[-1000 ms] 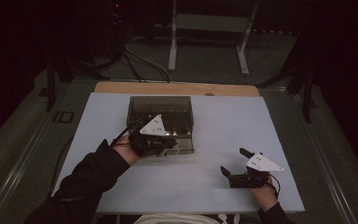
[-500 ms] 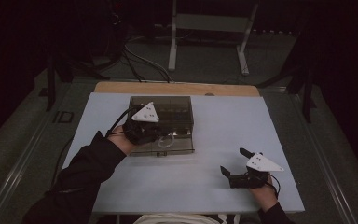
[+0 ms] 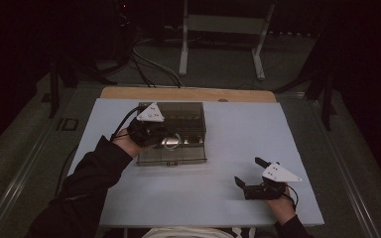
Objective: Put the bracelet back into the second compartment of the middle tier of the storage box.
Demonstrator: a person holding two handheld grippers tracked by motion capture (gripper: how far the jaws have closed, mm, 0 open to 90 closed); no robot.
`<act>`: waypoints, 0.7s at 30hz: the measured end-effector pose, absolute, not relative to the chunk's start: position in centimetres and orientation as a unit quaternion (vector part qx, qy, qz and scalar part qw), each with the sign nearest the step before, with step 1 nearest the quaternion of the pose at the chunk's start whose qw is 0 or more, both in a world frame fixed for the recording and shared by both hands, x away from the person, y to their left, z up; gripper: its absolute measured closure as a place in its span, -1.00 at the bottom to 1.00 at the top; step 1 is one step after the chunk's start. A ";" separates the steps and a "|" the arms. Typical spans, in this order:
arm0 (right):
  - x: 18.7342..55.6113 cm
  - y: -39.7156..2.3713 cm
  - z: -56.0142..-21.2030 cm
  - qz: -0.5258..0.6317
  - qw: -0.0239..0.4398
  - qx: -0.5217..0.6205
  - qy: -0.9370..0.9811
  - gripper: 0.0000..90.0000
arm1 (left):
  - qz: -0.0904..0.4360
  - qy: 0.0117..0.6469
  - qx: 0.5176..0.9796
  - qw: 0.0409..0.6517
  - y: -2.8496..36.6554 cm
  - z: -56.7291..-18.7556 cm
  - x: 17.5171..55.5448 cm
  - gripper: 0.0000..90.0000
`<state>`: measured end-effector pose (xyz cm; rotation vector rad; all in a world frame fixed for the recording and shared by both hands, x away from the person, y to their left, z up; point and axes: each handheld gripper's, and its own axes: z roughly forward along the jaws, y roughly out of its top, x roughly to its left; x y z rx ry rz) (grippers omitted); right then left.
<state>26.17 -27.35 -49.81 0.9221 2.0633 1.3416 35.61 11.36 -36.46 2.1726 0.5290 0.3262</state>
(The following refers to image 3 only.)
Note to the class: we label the black metal stand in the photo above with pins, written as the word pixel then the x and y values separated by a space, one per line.
pixel 326 105
pixel 53 95

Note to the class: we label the metal floor rail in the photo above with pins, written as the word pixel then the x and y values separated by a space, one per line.
pixel 23 172
pixel 346 172

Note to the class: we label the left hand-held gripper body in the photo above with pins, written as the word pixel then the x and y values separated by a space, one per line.
pixel 144 132

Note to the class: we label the dark transparent drawer box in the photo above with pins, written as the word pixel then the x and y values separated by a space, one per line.
pixel 191 152

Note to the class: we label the person's white shirt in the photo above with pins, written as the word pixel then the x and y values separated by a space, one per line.
pixel 185 234

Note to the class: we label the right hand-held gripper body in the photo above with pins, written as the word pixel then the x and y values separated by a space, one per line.
pixel 266 191

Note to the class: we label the dark equipment stack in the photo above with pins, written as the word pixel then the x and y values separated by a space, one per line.
pixel 119 33

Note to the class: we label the pale blue table cover sheet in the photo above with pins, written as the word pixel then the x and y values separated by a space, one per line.
pixel 238 139

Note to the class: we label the person's left hand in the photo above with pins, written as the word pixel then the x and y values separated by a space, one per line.
pixel 127 145

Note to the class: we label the white metal stand frame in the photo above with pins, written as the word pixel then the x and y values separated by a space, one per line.
pixel 183 49

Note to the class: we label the person's right hand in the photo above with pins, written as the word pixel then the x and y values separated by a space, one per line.
pixel 281 210

